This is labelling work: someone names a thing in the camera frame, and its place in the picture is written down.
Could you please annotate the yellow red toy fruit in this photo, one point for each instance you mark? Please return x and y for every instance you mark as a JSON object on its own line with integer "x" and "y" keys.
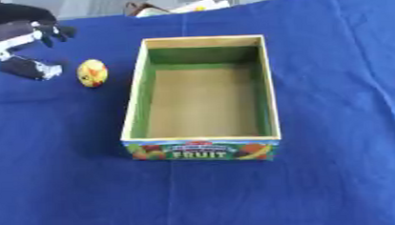
{"x": 92, "y": 73}

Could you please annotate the cardboard box with green inside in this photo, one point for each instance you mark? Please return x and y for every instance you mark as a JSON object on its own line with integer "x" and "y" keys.
{"x": 203, "y": 101}

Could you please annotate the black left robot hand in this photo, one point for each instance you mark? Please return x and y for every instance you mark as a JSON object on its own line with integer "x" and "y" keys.
{"x": 13, "y": 17}

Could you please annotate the white papers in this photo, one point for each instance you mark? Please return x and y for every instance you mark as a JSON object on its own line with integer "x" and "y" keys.
{"x": 193, "y": 7}

